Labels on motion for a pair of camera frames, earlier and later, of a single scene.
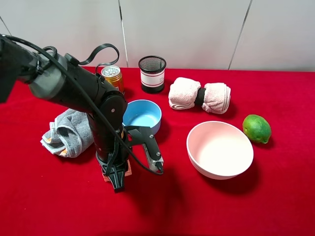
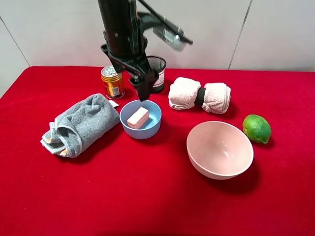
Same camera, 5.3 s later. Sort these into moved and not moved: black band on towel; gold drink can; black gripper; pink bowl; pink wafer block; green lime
Moved: black gripper; pink wafer block
Not moved: pink bowl; gold drink can; green lime; black band on towel
